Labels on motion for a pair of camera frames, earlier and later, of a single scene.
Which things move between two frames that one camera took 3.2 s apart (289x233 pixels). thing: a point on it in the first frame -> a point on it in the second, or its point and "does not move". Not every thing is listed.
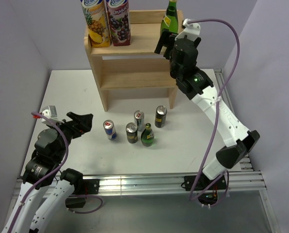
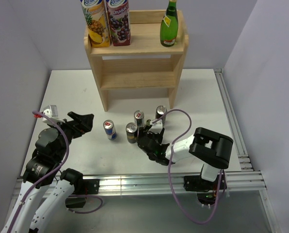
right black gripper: x=167 y=38 -> x=143 y=131
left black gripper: x=85 y=120 does not move
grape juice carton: x=118 y=15 does not move
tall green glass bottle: x=170 y=21 does not move
